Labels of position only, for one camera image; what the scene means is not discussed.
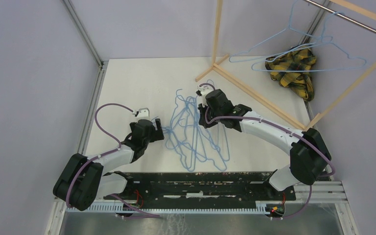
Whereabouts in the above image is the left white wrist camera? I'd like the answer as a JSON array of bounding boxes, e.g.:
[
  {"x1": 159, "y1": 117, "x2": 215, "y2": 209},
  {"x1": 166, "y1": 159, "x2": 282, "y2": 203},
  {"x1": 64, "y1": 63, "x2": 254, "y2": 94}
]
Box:
[{"x1": 135, "y1": 108, "x2": 150, "y2": 120}]

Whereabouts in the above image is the pile of blue hangers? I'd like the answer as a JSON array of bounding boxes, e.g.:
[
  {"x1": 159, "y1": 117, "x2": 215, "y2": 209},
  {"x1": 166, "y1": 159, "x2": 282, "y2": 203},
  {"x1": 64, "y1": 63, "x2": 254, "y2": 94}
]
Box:
[{"x1": 163, "y1": 88, "x2": 231, "y2": 172}]

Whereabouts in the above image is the wooden clothes rack frame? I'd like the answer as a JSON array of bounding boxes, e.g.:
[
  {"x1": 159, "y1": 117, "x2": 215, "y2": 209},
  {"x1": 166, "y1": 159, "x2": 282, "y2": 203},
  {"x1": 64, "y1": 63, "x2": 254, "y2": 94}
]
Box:
[{"x1": 195, "y1": 0, "x2": 376, "y2": 130}]

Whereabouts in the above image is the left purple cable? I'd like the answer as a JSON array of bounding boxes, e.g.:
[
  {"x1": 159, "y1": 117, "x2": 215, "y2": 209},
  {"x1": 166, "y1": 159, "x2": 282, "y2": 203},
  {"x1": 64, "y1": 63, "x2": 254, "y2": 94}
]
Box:
[{"x1": 65, "y1": 103, "x2": 137, "y2": 209}]

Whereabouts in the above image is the blue wire hanger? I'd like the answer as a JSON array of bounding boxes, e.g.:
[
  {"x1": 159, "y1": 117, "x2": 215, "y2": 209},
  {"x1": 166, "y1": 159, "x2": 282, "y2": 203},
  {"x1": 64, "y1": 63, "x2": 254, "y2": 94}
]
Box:
[
  {"x1": 228, "y1": 0, "x2": 322, "y2": 63},
  {"x1": 251, "y1": 14, "x2": 367, "y2": 72}
]

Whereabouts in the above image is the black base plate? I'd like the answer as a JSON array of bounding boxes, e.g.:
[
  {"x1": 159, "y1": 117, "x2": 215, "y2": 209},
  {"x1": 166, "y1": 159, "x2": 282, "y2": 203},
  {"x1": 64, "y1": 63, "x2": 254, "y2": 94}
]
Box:
[{"x1": 119, "y1": 172, "x2": 296, "y2": 212}]

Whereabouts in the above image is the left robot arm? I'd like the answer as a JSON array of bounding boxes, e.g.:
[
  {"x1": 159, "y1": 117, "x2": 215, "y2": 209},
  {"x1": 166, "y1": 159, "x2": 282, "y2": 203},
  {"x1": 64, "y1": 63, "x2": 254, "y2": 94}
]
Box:
[{"x1": 52, "y1": 118, "x2": 164, "y2": 211}]

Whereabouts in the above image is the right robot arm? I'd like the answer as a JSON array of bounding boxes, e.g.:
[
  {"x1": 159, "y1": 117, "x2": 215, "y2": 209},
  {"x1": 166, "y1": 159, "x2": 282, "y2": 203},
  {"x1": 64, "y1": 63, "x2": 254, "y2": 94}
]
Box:
[{"x1": 196, "y1": 85, "x2": 331, "y2": 200}]

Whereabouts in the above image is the white cable duct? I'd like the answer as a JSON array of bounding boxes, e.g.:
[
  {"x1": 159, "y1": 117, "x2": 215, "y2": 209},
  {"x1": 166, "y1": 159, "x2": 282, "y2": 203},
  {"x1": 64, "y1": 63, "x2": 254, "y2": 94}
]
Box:
[{"x1": 89, "y1": 200, "x2": 286, "y2": 215}]

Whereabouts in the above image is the yellow plaid shirt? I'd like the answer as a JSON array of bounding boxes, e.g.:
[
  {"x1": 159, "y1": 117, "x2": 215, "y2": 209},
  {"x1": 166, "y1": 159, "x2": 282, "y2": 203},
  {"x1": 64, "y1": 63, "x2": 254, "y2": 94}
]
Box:
[{"x1": 264, "y1": 48, "x2": 317, "y2": 102}]

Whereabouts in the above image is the metal rack rod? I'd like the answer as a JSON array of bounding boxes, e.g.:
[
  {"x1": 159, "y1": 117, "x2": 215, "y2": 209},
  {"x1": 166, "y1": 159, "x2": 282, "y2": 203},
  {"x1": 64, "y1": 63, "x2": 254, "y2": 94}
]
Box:
[{"x1": 305, "y1": 0, "x2": 376, "y2": 35}]

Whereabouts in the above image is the purple cable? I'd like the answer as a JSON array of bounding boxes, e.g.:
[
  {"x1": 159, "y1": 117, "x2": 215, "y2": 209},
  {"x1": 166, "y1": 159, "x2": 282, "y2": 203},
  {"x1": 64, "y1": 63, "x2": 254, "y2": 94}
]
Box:
[
  {"x1": 198, "y1": 83, "x2": 336, "y2": 219},
  {"x1": 65, "y1": 103, "x2": 137, "y2": 209}
]

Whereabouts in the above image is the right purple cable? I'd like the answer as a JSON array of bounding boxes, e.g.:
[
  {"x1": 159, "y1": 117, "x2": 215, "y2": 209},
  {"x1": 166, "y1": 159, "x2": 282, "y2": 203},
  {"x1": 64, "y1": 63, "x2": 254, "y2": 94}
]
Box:
[{"x1": 198, "y1": 83, "x2": 336, "y2": 219}]

